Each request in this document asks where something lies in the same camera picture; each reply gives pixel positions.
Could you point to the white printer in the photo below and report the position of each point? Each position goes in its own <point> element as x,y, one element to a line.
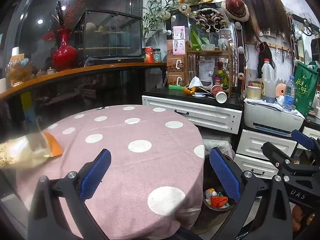
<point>271,117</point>

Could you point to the red tin can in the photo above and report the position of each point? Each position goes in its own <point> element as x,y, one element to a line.
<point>148,55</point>

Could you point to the brown coffee box stack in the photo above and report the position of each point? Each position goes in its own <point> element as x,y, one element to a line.
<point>177,71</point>

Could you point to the white top desk drawer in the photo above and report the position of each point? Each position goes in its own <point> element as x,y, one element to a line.
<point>213,117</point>

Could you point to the green shopping bag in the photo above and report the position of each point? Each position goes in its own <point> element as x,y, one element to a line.
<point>306,80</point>

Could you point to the glass display case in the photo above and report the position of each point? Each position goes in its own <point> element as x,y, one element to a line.
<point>108,36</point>

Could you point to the glass candy jar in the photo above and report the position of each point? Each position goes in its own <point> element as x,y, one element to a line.
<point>157,56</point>

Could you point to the orange peel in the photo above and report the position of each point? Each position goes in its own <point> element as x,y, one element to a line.
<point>189,91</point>

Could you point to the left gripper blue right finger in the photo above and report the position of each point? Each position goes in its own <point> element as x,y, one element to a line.
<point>243,187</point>

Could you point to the wooden desktop shelf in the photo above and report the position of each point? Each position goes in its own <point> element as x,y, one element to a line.
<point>212,67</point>

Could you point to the golden lotus ornament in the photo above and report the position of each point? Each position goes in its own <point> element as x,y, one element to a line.
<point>19,71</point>

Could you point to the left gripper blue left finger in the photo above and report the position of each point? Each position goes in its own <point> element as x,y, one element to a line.
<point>77,187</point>

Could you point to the blue label water bottle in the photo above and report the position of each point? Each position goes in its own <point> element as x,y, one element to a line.
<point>289,94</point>

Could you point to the curved wooden counter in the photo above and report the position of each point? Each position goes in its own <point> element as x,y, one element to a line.
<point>78,72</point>

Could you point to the golden snack bag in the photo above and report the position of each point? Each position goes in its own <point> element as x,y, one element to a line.
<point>29,151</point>

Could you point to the red white paper cup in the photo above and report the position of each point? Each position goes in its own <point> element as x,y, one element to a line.
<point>218,93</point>

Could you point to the brown rimmed trash bin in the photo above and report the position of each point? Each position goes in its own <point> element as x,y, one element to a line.
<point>209,216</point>

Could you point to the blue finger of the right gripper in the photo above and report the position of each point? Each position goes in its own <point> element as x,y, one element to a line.
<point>309,143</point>

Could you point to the white middle stack drawer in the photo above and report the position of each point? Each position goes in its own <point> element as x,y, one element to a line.
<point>260,168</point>

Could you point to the white folded tissue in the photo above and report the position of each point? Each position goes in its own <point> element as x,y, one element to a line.
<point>195,82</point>

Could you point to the pink polka dot tablecloth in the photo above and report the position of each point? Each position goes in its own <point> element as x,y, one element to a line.
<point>154,183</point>

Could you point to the red embroidered hat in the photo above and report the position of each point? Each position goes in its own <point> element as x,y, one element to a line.
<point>236,9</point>

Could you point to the large clear oil bottle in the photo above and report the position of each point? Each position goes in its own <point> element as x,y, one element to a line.
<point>269,84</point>

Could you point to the red ceramic vase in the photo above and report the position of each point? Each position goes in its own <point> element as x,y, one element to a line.
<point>66,55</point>

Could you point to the pink cosmetic box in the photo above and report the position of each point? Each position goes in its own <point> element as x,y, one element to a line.
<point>179,38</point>

